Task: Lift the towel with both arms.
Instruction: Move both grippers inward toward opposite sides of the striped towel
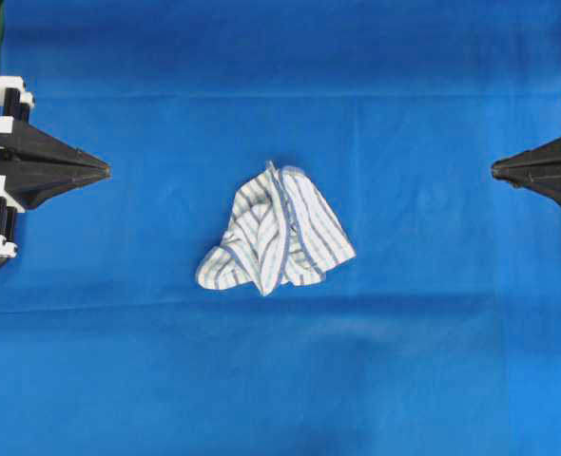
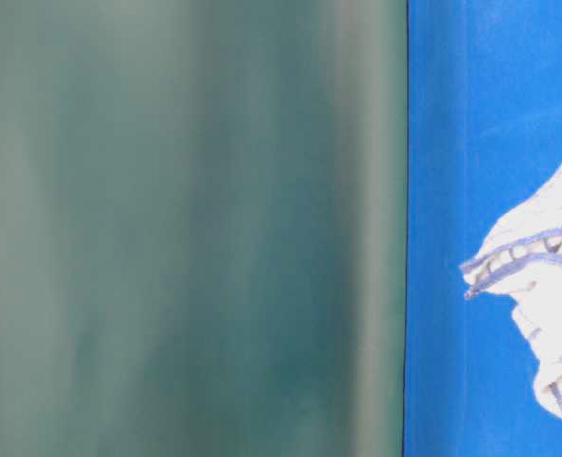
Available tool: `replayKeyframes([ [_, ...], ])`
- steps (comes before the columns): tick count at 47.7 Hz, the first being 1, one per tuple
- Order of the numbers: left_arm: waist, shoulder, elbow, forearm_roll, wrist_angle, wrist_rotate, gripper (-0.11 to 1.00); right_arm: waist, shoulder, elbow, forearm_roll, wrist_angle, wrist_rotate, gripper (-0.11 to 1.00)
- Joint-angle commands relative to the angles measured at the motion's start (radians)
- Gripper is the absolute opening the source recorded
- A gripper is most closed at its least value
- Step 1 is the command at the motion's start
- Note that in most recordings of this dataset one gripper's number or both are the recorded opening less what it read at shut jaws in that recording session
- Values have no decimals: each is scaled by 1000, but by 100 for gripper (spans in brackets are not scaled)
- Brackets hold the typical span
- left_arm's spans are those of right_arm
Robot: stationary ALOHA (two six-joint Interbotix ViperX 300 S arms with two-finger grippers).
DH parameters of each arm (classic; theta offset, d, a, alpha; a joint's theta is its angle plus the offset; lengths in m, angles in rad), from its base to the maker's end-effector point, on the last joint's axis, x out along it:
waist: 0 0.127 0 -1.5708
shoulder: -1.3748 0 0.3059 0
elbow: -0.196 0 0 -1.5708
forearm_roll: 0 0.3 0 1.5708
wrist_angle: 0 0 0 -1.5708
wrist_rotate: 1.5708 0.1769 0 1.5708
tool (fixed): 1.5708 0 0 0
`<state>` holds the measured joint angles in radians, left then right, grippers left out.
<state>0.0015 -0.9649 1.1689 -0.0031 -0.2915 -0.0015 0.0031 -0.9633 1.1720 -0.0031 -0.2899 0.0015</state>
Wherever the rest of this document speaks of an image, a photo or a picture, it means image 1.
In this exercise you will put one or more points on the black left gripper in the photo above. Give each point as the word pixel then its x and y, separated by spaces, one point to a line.
pixel 25 185

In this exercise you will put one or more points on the white blue striped towel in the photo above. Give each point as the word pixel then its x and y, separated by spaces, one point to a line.
pixel 281 231

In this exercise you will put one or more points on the blue table cloth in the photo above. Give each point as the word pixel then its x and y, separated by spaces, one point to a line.
pixel 441 337

